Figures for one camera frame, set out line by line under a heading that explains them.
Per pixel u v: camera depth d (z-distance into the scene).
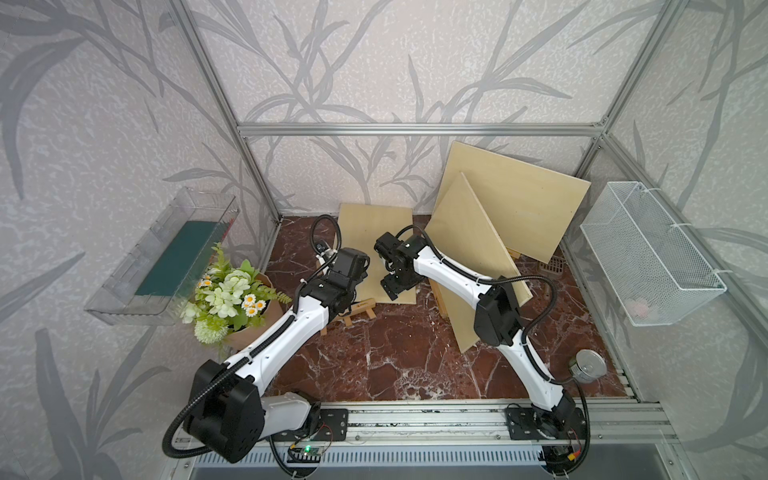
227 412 0.39
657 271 0.62
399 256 0.68
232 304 0.62
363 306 0.91
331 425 0.74
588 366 0.78
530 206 0.92
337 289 0.62
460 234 0.85
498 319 0.59
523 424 0.74
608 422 0.75
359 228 1.14
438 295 0.91
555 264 1.02
